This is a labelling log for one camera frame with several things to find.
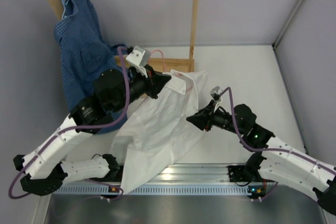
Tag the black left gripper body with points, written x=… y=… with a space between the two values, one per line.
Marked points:
x=139 y=84

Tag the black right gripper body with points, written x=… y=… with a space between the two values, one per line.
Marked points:
x=222 y=120

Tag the pink wire hanger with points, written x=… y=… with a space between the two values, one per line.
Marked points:
x=176 y=68

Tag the white shirt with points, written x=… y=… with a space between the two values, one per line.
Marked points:
x=157 y=133

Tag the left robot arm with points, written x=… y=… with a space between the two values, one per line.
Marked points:
x=106 y=108

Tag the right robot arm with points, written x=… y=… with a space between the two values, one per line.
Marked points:
x=272 y=158

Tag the blue checkered shirt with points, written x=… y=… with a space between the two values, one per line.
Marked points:
x=84 y=55

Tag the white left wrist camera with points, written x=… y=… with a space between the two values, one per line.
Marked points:
x=138 y=58

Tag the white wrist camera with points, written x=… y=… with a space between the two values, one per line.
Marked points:
x=138 y=58
x=216 y=95

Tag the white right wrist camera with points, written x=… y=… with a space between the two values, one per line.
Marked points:
x=216 y=95

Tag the aluminium mounting rail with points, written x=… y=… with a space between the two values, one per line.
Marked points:
x=210 y=174

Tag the grey slotted cable duct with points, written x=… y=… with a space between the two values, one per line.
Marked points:
x=155 y=190

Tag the aluminium corner frame post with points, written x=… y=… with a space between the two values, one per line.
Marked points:
x=288 y=21

